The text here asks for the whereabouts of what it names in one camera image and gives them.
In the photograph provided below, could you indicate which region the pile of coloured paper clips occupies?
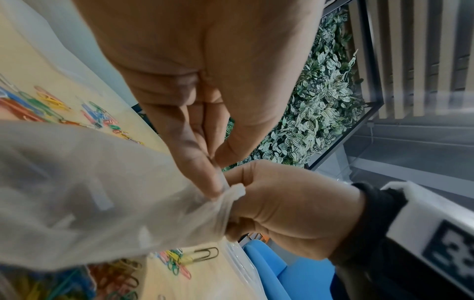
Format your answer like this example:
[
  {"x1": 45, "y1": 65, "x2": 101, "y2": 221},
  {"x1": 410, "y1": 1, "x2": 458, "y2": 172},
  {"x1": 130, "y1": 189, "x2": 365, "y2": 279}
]
[{"x1": 0, "y1": 76, "x2": 220, "y2": 300}]

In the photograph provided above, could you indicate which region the person's right hand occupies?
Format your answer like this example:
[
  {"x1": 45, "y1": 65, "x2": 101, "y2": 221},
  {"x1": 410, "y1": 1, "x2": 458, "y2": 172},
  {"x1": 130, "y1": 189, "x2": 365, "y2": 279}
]
[{"x1": 222, "y1": 159, "x2": 367, "y2": 261}]

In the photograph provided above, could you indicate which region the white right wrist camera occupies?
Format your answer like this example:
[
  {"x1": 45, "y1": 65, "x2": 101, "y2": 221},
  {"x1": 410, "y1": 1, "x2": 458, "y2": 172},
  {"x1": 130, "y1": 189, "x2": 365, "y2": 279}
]
[{"x1": 383, "y1": 181, "x2": 474, "y2": 280}]

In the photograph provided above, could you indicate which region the clear plastic lid blue band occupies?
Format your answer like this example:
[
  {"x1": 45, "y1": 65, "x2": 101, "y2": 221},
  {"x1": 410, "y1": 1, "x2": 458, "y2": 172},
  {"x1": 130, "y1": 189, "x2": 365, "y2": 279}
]
[{"x1": 221, "y1": 239, "x2": 270, "y2": 300}]

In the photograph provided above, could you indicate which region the person's left hand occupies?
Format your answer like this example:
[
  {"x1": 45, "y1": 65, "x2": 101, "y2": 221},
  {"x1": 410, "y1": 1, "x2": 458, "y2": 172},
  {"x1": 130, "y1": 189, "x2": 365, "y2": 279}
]
[{"x1": 72, "y1": 0, "x2": 325, "y2": 200}]

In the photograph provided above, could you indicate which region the round wooden table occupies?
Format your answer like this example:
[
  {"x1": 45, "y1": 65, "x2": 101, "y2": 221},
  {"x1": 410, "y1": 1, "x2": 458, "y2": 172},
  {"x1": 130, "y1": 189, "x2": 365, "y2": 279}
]
[{"x1": 0, "y1": 8, "x2": 260, "y2": 300}]

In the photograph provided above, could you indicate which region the blue armchair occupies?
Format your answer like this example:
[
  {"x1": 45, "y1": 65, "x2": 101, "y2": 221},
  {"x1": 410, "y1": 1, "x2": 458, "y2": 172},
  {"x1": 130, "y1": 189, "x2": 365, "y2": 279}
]
[{"x1": 242, "y1": 238, "x2": 338, "y2": 300}]

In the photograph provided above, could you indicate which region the black right wristband with markers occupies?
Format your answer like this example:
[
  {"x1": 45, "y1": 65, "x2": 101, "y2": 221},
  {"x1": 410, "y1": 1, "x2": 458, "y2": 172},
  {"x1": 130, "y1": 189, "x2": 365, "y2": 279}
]
[{"x1": 327, "y1": 182, "x2": 410, "y2": 267}]

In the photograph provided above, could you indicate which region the black metal frame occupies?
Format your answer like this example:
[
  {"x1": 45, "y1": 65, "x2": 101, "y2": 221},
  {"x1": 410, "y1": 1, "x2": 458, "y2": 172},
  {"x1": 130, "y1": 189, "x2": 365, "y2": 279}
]
[{"x1": 307, "y1": 0, "x2": 383, "y2": 172}]

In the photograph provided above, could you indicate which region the translucent plastic bag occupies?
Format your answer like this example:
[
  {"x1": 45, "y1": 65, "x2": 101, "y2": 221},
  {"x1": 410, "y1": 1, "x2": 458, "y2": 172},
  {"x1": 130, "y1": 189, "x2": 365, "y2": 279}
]
[{"x1": 0, "y1": 120, "x2": 247, "y2": 272}]

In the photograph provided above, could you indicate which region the green plant wall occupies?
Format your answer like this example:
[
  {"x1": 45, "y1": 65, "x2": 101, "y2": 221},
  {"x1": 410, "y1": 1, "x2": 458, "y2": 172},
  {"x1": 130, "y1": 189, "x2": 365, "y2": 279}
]
[{"x1": 222, "y1": 8, "x2": 371, "y2": 171}]

